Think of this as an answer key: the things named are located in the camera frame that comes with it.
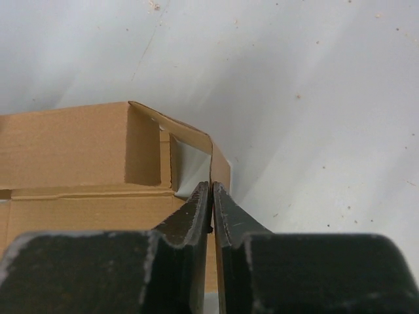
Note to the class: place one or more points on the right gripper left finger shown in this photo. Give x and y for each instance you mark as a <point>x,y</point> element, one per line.
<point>161,270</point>

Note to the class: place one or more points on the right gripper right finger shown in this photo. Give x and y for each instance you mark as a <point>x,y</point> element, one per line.
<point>260,271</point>

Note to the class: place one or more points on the brown cardboard box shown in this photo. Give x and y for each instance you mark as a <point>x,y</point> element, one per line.
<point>116,166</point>

